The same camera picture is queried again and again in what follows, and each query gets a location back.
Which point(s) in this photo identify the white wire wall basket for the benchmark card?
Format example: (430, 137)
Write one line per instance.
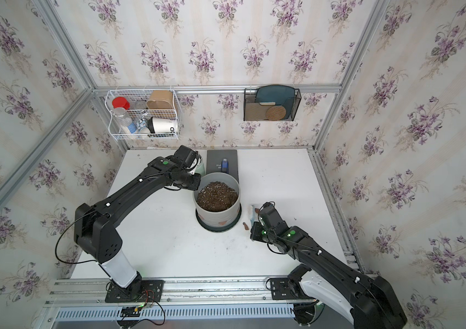
(140, 114)

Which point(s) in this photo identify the black mesh wall organizer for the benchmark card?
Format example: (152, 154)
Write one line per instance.
(253, 111)

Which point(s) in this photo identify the white cylindrical cup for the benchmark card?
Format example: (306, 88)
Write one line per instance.
(158, 125)

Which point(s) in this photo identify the red lidded jar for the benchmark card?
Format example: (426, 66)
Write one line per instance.
(121, 102)

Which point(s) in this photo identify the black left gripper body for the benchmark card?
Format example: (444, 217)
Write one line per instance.
(191, 181)

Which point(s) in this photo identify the clear plastic bottle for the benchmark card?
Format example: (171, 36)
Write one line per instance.
(125, 121)

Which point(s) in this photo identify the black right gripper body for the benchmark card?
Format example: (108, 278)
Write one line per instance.
(258, 232)

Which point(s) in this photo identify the dark green pot saucer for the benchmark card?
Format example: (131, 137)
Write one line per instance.
(219, 221)

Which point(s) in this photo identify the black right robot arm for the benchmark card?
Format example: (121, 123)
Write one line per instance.
(363, 301)

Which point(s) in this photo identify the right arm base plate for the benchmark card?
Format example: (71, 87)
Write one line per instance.
(285, 289)

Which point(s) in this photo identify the dark grey book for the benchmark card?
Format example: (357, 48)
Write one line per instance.
(214, 158)

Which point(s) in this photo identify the round cork coaster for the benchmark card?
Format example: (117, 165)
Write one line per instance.
(275, 113)

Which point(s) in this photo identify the mint green pencil cup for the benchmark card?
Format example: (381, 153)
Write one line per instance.
(200, 168)

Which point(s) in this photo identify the aluminium front rail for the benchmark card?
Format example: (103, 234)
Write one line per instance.
(175, 291)

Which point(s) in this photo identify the grey ceramic pot with soil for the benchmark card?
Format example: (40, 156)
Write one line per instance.
(217, 193)

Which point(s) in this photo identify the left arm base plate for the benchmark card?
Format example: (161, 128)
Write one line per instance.
(140, 291)

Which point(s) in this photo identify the brown cardboard box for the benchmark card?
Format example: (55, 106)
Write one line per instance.
(161, 100)

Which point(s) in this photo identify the teal plate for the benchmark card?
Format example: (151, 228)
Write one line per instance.
(281, 95)

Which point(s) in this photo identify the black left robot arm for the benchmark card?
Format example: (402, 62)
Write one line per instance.
(95, 226)

